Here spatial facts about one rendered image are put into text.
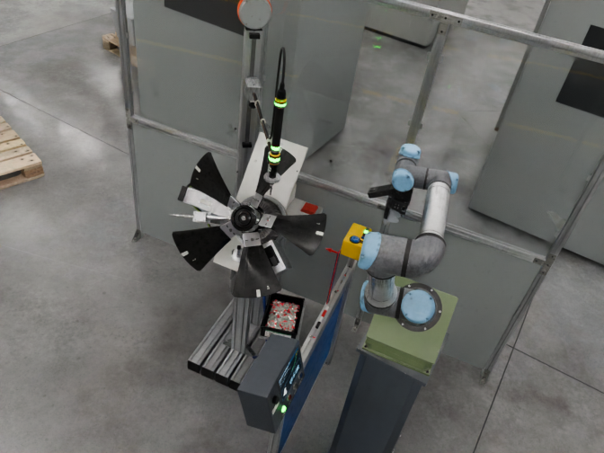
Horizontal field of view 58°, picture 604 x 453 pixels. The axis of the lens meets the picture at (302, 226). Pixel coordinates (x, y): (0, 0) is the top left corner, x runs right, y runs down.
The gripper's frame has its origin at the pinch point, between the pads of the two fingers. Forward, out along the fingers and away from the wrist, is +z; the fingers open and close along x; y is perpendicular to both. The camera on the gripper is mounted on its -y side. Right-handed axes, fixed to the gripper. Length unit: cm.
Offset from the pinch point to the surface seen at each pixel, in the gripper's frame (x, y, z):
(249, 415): -83, -17, 31
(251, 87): 47, -84, -14
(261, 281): -16, -44, 43
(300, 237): -2.0, -32.9, 22.2
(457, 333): 69, 54, 117
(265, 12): 60, -85, -46
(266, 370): -73, -16, 18
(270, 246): 1, -48, 37
